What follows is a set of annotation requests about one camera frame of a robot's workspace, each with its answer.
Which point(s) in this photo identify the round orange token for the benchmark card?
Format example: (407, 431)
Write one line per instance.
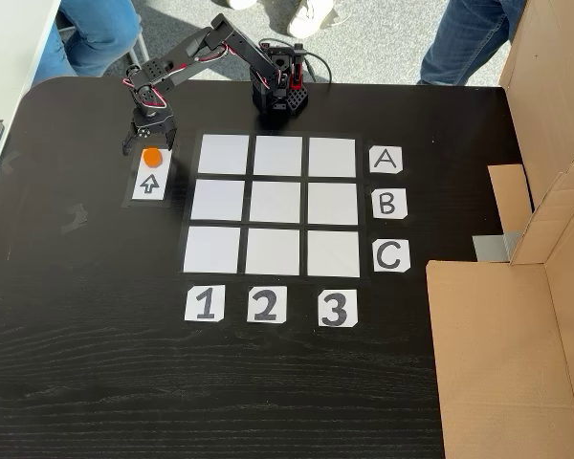
(151, 157)

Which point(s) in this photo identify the white nine-square grid sheet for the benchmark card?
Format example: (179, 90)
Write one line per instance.
(272, 203)

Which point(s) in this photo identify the paper sheet with arrow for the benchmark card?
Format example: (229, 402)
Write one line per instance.
(161, 192)

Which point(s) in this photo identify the grey metal chair leg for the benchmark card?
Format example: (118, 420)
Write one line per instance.
(141, 48)

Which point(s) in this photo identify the person's leg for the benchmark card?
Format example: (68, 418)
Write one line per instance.
(464, 38)
(50, 59)
(100, 33)

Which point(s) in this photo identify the person's white shoe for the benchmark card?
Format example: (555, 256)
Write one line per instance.
(241, 3)
(311, 16)

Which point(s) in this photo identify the white desk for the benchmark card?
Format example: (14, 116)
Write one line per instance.
(9, 48)

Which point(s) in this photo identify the paper label number 1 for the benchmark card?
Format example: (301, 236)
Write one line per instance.
(205, 303)

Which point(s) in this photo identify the paper label number 2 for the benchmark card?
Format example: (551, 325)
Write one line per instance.
(267, 304)

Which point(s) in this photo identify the paper label letter A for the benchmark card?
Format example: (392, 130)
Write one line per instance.
(385, 159)

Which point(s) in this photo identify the paper label letter B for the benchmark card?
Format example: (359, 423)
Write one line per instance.
(388, 204)

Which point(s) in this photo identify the paper label number 3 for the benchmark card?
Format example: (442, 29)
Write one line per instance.
(337, 308)

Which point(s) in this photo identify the paper label letter C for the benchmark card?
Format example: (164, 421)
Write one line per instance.
(390, 255)

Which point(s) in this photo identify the brown cardboard box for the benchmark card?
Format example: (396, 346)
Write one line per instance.
(497, 358)

